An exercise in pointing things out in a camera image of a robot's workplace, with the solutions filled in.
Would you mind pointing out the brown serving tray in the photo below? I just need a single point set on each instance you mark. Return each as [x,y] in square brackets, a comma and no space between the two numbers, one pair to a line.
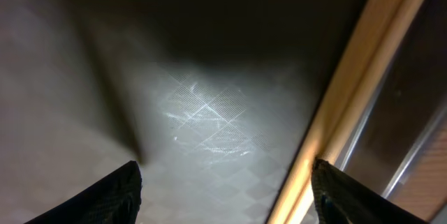
[212,98]

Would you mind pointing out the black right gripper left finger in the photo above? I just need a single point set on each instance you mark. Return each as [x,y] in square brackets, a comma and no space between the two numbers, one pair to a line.
[115,199]

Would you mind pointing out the wooden chopstick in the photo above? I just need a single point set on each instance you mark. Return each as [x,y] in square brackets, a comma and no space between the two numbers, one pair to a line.
[363,93]
[371,25]

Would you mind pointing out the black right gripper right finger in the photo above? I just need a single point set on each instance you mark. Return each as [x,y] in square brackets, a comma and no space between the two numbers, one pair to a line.
[340,199]

